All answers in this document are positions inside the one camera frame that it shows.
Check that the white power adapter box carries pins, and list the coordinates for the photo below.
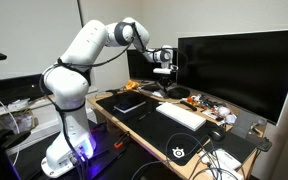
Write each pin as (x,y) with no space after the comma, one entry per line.
(220,158)

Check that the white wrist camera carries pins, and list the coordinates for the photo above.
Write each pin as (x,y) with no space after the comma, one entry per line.
(163,71)

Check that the black notebook white edges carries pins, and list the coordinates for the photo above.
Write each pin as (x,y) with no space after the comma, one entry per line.
(129,104)

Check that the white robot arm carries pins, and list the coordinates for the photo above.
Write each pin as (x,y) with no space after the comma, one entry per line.
(68,80)

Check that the black round pouch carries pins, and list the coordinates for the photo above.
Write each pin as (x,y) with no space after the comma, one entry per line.
(178,93)

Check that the orange black clamp left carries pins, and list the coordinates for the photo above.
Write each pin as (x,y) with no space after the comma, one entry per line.
(120,142)

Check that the large black monitor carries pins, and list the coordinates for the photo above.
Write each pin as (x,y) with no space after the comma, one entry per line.
(248,70)

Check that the black desk mat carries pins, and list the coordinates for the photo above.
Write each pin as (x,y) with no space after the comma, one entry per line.
(171,138)

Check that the black remote control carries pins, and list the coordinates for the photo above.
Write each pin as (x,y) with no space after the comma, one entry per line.
(193,108)

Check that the white keyboard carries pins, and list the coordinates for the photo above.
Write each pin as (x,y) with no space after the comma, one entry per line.
(188,119)

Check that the wooden desk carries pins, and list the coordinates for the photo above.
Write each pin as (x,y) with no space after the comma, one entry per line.
(193,169)

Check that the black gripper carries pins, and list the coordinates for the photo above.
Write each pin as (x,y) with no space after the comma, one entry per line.
(165,81)

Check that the small black monitor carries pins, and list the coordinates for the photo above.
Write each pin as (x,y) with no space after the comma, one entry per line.
(140,68)

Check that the black computer mouse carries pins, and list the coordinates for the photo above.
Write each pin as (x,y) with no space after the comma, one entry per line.
(217,134)

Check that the orange crumpled object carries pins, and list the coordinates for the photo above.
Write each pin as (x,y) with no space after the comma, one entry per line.
(131,85)

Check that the black pen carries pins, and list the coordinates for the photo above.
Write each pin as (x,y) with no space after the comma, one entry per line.
(143,116)

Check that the grey monitor stand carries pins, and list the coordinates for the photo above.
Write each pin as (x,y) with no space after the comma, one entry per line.
(244,123)

